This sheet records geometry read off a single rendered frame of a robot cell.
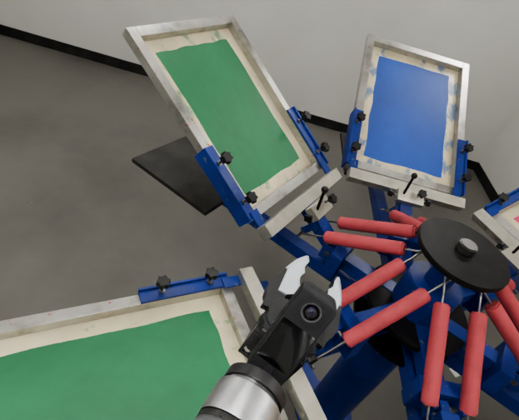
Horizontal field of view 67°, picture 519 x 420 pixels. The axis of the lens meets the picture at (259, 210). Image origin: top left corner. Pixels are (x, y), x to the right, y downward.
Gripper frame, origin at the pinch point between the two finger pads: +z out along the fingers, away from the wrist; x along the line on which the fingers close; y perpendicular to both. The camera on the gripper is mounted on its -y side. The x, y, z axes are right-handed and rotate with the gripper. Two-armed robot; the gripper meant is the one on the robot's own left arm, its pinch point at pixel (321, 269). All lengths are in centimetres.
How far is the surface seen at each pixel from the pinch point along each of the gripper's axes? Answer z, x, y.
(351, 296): 54, 21, 54
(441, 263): 65, 36, 31
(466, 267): 69, 43, 30
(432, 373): 43, 50, 50
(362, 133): 146, -7, 47
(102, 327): 7, -37, 78
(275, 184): 85, -24, 57
